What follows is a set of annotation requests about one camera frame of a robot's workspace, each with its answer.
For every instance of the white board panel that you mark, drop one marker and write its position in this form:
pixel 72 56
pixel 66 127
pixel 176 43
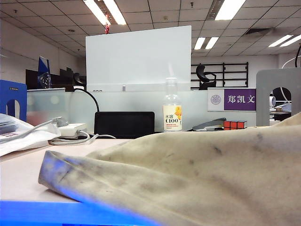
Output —
pixel 137 58

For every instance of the grey stapler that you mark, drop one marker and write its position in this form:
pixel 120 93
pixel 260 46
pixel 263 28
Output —
pixel 208 124

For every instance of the purple and white name sign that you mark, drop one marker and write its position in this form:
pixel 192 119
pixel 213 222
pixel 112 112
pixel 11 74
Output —
pixel 239 99

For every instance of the black chair with headrest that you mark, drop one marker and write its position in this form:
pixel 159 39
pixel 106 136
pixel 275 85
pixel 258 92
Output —
pixel 77 78

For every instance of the black office chair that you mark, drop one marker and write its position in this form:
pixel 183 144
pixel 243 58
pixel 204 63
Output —
pixel 202 73

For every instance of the blue metal bookend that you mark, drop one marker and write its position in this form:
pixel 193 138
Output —
pixel 14 92

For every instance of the rubik's cube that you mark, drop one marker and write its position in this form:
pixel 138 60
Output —
pixel 235 124

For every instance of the frosted glass desk partition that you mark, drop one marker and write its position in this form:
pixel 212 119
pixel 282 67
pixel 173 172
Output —
pixel 131 101

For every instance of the dark cabinet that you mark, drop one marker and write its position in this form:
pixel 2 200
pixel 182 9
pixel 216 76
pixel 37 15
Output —
pixel 31 80

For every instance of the grey metal bookend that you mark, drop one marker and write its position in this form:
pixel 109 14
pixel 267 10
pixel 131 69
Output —
pixel 263 94

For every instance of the clear C100 drink bottle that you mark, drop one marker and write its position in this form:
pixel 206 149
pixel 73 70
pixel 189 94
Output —
pixel 172 117

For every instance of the small white fan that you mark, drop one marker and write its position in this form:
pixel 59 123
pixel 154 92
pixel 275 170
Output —
pixel 273 101

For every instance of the black wall rack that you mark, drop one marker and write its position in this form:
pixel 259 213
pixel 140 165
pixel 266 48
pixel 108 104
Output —
pixel 246 75

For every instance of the red hanging ornament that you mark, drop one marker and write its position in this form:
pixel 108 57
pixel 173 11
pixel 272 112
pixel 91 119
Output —
pixel 107 28

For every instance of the ceiling tube light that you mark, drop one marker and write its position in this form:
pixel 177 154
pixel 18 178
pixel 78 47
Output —
pixel 96 11
pixel 291 40
pixel 115 13
pixel 200 43
pixel 280 41
pixel 211 43
pixel 230 9

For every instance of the black rectangular case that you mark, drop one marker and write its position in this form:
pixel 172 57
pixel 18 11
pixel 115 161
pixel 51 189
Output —
pixel 123 123

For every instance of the cream canvas tote bag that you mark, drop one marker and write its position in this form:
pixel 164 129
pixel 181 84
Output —
pixel 211 176

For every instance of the white paper stack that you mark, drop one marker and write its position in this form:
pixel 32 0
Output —
pixel 23 141

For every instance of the blue glass trophy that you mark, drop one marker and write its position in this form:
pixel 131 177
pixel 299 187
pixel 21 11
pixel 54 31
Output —
pixel 44 70

